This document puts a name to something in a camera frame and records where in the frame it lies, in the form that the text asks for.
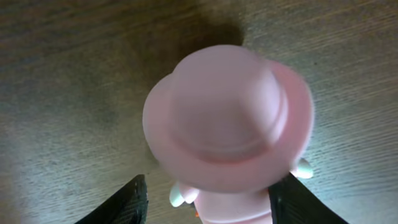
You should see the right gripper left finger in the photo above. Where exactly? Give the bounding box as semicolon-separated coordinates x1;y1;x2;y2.
76;174;148;224

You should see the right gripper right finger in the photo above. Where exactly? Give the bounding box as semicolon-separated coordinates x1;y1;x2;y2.
268;174;348;224

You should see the pink hat duck figurine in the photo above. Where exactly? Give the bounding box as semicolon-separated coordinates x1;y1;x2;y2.
142;45;314;223

